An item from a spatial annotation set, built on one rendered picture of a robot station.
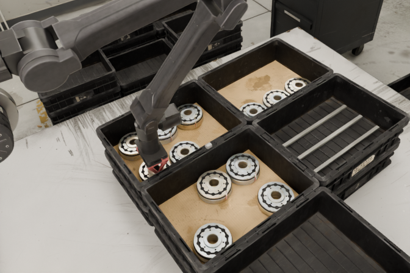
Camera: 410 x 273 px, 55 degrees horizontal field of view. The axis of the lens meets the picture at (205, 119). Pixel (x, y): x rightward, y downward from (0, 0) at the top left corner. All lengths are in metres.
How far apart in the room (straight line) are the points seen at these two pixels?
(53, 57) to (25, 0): 3.33
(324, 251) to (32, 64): 0.83
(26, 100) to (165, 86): 2.28
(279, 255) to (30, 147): 1.05
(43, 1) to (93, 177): 2.77
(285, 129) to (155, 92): 0.57
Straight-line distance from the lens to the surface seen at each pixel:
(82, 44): 0.71
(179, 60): 0.88
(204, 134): 1.34
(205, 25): 0.83
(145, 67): 2.44
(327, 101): 1.48
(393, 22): 3.69
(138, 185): 1.11
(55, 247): 1.36
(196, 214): 1.15
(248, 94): 1.48
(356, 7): 2.82
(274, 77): 1.57
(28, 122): 2.94
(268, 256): 1.09
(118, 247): 1.29
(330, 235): 1.14
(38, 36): 0.72
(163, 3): 0.73
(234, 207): 1.16
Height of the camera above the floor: 1.80
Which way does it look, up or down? 44 degrees down
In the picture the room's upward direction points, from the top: 6 degrees counter-clockwise
